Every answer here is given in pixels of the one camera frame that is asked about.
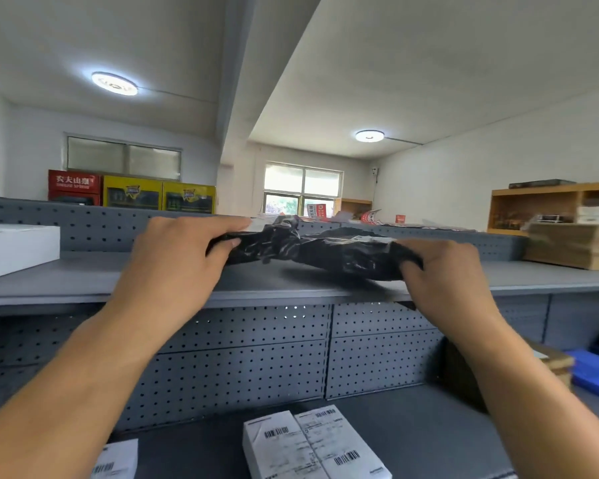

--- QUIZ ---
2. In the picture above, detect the person's left hand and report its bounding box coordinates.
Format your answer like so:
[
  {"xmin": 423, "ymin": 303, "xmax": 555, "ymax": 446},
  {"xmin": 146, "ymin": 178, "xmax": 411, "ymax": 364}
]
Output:
[{"xmin": 104, "ymin": 216, "xmax": 253, "ymax": 346}]

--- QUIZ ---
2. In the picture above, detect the person's right hand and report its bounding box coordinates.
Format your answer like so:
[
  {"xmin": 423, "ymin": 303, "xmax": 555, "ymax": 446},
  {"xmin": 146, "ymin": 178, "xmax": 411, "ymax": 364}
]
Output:
[{"xmin": 393, "ymin": 238, "xmax": 505, "ymax": 349}]

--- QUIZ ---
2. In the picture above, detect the large printed cardboard box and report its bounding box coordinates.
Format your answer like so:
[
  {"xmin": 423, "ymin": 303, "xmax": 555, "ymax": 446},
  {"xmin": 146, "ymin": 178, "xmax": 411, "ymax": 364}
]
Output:
[{"xmin": 441, "ymin": 336, "xmax": 576, "ymax": 410}]

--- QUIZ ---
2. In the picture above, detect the grey metal shelving unit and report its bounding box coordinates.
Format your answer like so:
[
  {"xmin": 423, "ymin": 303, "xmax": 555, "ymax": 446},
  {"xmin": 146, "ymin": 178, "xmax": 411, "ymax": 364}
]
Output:
[{"xmin": 0, "ymin": 194, "xmax": 599, "ymax": 479}]

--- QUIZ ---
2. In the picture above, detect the wide brown carton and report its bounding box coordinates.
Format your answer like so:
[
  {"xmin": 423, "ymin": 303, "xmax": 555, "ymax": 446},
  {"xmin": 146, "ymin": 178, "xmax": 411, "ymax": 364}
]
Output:
[{"xmin": 522, "ymin": 223, "xmax": 599, "ymax": 271}]

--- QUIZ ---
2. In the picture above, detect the plain white box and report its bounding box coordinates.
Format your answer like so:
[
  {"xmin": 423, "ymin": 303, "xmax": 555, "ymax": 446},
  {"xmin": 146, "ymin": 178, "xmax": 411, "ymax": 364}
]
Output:
[{"xmin": 0, "ymin": 223, "xmax": 61, "ymax": 283}]

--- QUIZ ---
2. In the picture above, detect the blue plastic pallet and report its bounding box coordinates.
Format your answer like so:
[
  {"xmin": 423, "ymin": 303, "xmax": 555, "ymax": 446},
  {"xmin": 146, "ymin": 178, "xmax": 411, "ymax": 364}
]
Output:
[{"xmin": 566, "ymin": 349, "xmax": 599, "ymax": 407}]

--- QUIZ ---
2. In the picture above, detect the small white labelled box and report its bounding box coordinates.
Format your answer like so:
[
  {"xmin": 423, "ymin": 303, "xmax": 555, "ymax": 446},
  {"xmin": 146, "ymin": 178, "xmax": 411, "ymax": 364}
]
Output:
[
  {"xmin": 242, "ymin": 410, "xmax": 330, "ymax": 479},
  {"xmin": 293, "ymin": 404, "xmax": 393, "ymax": 479}
]

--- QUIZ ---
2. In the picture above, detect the large white box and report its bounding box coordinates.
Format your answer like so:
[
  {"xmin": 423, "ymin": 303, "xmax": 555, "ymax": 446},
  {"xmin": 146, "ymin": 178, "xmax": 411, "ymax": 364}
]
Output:
[{"xmin": 89, "ymin": 438, "xmax": 140, "ymax": 479}]

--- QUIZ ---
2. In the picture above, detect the person's right forearm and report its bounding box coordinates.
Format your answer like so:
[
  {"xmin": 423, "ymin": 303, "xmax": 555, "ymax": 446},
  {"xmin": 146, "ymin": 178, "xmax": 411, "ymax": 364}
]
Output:
[{"xmin": 449, "ymin": 316, "xmax": 599, "ymax": 479}]

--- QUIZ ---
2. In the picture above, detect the person's left forearm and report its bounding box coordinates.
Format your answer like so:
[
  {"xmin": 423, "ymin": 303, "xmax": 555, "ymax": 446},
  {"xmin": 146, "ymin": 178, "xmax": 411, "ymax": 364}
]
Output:
[{"xmin": 0, "ymin": 303, "xmax": 168, "ymax": 479}]

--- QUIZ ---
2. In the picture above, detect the yellow display cabinet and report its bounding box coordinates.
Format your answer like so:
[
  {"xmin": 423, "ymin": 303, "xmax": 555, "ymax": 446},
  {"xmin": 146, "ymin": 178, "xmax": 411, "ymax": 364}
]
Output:
[
  {"xmin": 162, "ymin": 181, "xmax": 216, "ymax": 214},
  {"xmin": 102, "ymin": 175, "xmax": 164, "ymax": 211}
]

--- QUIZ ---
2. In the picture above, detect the frosted glass window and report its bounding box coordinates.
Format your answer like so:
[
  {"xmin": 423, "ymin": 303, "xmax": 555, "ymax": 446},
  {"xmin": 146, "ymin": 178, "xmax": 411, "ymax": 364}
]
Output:
[{"xmin": 65, "ymin": 134, "xmax": 183, "ymax": 181}]

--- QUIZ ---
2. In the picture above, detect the wooden shelving unit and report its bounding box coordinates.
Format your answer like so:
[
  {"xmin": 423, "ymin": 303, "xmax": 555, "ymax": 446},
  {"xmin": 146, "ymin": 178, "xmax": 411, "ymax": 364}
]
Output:
[{"xmin": 487, "ymin": 180, "xmax": 599, "ymax": 238}]

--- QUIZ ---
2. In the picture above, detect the red display cabinet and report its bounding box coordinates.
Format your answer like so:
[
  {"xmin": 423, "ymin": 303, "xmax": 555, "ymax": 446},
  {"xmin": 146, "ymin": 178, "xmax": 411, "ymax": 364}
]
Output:
[{"xmin": 47, "ymin": 169, "xmax": 102, "ymax": 207}]

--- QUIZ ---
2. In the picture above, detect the black flat device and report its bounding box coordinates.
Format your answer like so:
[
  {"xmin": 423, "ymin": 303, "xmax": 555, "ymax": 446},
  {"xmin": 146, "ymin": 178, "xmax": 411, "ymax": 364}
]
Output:
[{"xmin": 508, "ymin": 178, "xmax": 578, "ymax": 189}]

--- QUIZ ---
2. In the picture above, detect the clear glass window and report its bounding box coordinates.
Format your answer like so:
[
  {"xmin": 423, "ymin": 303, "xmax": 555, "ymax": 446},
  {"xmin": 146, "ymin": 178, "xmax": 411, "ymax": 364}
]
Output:
[{"xmin": 263, "ymin": 162, "xmax": 344, "ymax": 218}]

